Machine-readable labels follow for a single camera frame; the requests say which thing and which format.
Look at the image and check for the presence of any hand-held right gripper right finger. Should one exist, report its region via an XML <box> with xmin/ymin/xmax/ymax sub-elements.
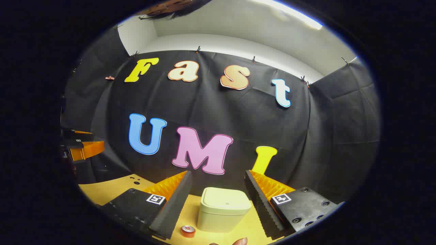
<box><xmin>244</xmin><ymin>169</ymin><xmax>344</xmax><ymax>239</ymax></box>

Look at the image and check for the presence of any person's hair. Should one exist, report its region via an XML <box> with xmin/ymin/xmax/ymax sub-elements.
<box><xmin>138</xmin><ymin>0</ymin><xmax>212</xmax><ymax>20</ymax></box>

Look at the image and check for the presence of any wooden desktop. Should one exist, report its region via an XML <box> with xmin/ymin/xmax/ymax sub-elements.
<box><xmin>78</xmin><ymin>174</ymin><xmax>283</xmax><ymax>245</ymax></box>

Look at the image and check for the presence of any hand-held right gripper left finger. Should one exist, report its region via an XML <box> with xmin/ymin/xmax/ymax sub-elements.
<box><xmin>99</xmin><ymin>170</ymin><xmax>192</xmax><ymax>240</ymax></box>

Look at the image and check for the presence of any pale green garbage bin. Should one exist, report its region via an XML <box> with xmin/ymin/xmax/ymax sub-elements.
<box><xmin>197</xmin><ymin>187</ymin><xmax>252</xmax><ymax>233</ymax></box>

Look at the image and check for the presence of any black backdrop cloth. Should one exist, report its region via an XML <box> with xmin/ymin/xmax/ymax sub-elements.
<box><xmin>61</xmin><ymin>26</ymin><xmax>381</xmax><ymax>205</ymax></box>

